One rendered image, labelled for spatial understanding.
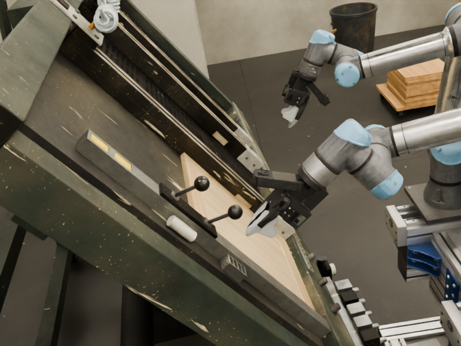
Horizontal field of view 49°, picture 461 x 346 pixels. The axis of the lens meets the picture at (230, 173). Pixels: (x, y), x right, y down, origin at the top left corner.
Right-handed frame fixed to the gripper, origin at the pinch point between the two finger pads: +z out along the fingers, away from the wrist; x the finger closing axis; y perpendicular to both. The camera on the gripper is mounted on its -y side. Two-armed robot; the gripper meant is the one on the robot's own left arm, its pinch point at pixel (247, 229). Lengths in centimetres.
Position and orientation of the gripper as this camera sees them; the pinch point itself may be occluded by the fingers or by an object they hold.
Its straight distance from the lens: 121.1
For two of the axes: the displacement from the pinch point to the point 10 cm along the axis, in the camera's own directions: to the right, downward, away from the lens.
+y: 7.6, 5.9, 2.8
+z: -6.5, 6.9, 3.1
